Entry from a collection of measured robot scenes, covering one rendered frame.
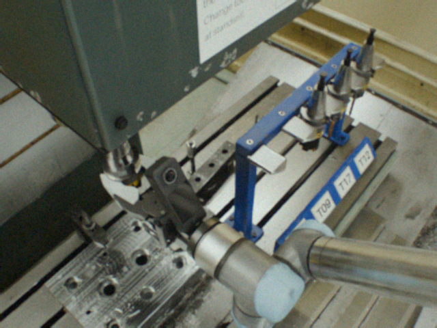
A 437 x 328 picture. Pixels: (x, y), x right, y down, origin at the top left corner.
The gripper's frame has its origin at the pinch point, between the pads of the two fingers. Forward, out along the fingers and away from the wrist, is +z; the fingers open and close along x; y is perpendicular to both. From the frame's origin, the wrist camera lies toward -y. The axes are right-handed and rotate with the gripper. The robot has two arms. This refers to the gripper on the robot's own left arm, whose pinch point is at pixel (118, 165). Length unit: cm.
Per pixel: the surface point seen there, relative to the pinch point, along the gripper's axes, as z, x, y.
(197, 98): 59, 79, 73
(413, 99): -22, 101, 40
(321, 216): -23, 38, 38
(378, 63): -16, 67, 9
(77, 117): -19.2, -12.5, -32.3
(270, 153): -13.4, 25.2, 9.0
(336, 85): -14, 49, 7
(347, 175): -22, 53, 36
